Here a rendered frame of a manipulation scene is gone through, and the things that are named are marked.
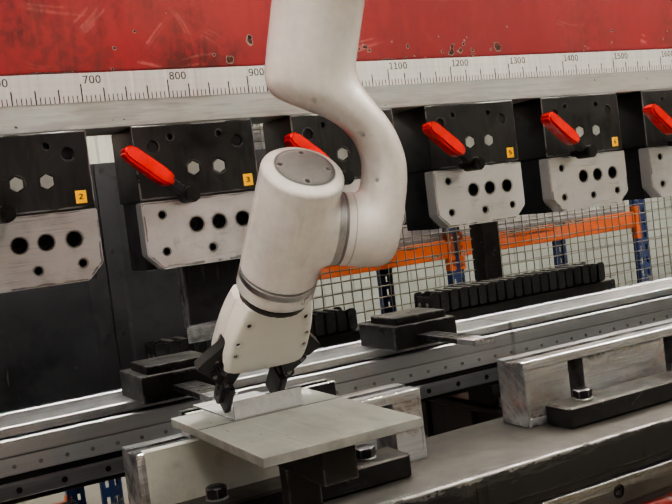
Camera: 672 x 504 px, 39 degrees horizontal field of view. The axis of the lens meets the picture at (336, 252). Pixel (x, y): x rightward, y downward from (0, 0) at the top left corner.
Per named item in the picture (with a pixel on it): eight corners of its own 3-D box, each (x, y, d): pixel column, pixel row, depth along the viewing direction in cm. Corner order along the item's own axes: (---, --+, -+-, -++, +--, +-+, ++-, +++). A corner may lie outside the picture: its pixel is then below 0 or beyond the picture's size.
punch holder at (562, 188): (554, 212, 136) (541, 97, 135) (515, 215, 144) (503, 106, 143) (630, 201, 143) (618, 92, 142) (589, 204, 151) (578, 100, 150)
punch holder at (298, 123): (306, 248, 117) (290, 114, 116) (277, 249, 125) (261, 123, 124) (408, 234, 124) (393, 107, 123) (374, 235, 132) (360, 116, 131)
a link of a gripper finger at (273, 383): (298, 340, 112) (288, 379, 116) (274, 344, 111) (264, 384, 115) (310, 359, 110) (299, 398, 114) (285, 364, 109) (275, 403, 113)
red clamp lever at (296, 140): (296, 128, 112) (357, 175, 116) (281, 132, 116) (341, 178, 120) (289, 140, 112) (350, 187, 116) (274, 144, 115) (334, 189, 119)
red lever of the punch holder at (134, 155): (131, 140, 103) (203, 191, 107) (120, 145, 106) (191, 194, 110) (122, 154, 102) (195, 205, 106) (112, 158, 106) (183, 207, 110)
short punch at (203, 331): (191, 344, 114) (181, 265, 113) (186, 343, 115) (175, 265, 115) (267, 330, 118) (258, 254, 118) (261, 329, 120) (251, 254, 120)
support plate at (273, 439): (264, 468, 88) (262, 458, 88) (171, 426, 111) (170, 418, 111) (424, 426, 97) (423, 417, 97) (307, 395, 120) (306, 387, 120)
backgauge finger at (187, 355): (181, 421, 116) (176, 381, 116) (121, 395, 139) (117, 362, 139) (270, 401, 122) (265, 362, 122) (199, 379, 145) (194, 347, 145)
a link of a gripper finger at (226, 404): (229, 353, 108) (220, 393, 112) (202, 358, 106) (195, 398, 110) (239, 373, 106) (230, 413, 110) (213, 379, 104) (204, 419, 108)
